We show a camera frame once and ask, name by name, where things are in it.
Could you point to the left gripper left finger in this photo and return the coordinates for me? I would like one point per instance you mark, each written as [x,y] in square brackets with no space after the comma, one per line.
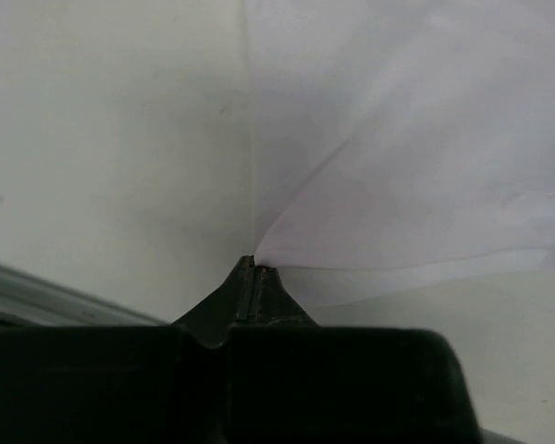
[209,320]

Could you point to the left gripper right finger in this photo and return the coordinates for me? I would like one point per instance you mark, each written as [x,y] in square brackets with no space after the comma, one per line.
[271,305]

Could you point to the white t-shirt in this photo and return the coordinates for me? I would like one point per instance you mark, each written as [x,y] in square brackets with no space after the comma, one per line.
[399,144]

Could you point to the aluminium table rail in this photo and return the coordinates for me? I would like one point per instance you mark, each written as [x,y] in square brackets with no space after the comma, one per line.
[25,299]

